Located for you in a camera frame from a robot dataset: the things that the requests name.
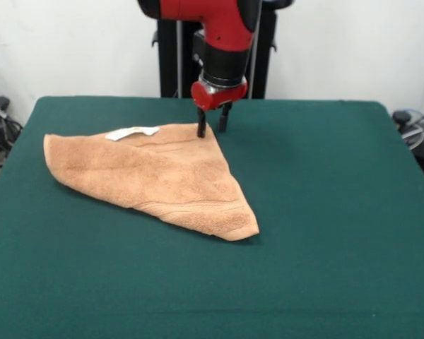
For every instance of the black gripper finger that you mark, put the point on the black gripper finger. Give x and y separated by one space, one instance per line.
201 125
223 120

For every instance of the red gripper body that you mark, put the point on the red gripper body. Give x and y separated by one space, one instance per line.
215 96

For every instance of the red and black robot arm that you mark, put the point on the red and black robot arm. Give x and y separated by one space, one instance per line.
219 35

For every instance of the dark green table cloth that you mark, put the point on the dark green table cloth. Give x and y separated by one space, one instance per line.
304 247

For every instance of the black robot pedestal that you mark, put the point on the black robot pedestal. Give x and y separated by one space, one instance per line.
169 63

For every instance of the tan terry towel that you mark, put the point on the tan terry towel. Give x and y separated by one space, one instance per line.
155 176

